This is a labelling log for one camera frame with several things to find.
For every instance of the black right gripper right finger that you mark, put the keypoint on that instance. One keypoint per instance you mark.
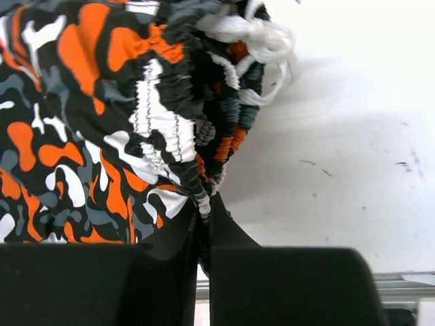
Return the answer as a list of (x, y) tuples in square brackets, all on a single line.
[(255, 285)]

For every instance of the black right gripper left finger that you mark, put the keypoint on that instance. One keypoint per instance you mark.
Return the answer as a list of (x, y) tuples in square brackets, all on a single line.
[(150, 283)]

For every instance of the orange camouflage shorts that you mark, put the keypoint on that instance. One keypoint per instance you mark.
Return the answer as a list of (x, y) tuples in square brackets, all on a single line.
[(116, 115)]

